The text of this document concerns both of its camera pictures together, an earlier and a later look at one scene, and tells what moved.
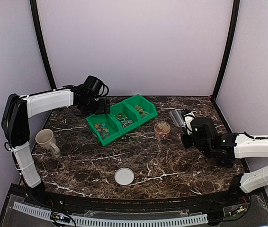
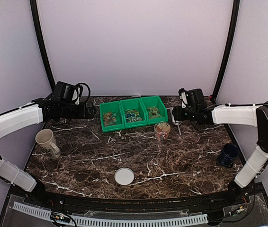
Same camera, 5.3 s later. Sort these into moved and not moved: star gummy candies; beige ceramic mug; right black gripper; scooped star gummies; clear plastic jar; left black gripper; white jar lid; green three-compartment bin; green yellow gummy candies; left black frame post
Moved: left black gripper; green three-compartment bin; right black gripper; green yellow gummy candies; star gummy candies
Not moved: left black frame post; beige ceramic mug; scooped star gummies; white jar lid; clear plastic jar
